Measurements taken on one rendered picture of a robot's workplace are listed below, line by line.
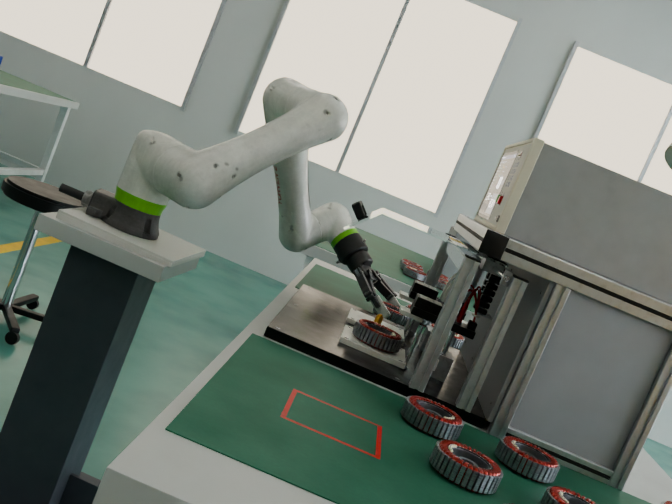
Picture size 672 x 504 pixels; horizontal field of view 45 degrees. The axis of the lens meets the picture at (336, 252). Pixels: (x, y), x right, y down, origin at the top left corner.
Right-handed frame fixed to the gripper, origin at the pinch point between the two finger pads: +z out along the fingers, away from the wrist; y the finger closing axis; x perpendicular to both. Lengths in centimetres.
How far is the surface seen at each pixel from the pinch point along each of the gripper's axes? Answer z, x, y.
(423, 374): 32, 22, 67
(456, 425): 45, 27, 82
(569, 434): 56, 37, 55
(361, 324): 14, 13, 58
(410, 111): -219, -23, -362
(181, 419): 31, 15, 135
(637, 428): 62, 47, 51
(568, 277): 32, 55, 62
